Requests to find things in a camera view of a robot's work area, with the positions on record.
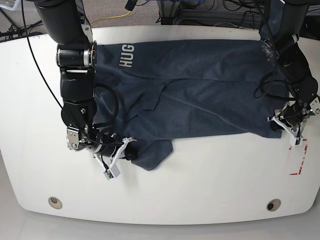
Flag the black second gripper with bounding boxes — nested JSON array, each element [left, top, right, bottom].
[[271, 96, 320, 131]]

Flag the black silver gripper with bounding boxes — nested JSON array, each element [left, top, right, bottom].
[[66, 126, 138, 161]]

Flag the dark blue T-shirt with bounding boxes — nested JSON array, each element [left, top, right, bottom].
[[95, 39, 284, 171]]

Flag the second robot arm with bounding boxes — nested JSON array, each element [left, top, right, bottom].
[[255, 0, 320, 132]]

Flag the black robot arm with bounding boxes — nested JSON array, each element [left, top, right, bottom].
[[33, 0, 124, 158]]

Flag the red tape rectangle marking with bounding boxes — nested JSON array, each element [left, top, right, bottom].
[[286, 138, 308, 176]]

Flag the black tripod stand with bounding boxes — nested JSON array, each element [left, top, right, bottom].
[[0, 14, 43, 43]]

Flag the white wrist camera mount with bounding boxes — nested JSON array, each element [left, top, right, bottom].
[[92, 137, 137, 180]]

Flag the right table cable grommet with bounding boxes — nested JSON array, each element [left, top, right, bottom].
[[266, 198, 282, 212]]

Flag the table cable grommet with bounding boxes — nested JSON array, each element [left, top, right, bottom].
[[266, 198, 282, 212], [48, 196, 63, 210]]

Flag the left table cable grommet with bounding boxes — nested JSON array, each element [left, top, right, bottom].
[[48, 196, 63, 210]]

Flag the black loose cables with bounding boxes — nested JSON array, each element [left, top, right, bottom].
[[212, 0, 266, 28]]

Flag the yellow cable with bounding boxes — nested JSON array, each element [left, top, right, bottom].
[[90, 8, 132, 26]]

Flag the aluminium frame column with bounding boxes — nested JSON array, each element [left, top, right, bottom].
[[156, 0, 181, 25]]

